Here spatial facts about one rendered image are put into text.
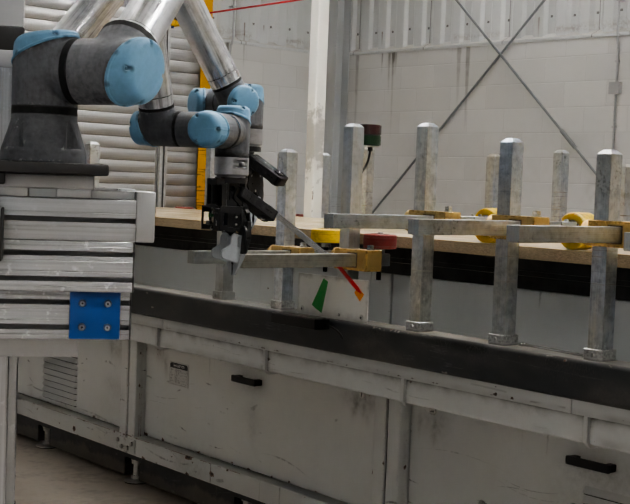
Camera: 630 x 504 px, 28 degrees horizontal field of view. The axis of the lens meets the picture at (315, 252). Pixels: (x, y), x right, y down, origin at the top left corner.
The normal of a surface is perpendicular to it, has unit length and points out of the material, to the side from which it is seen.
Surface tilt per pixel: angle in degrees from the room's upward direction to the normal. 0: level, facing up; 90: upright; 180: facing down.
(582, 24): 90
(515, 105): 90
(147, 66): 95
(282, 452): 90
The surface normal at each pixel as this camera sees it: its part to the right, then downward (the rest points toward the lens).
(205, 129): -0.33, 0.04
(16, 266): 0.21, 0.06
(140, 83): 0.90, 0.14
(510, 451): -0.77, 0.00
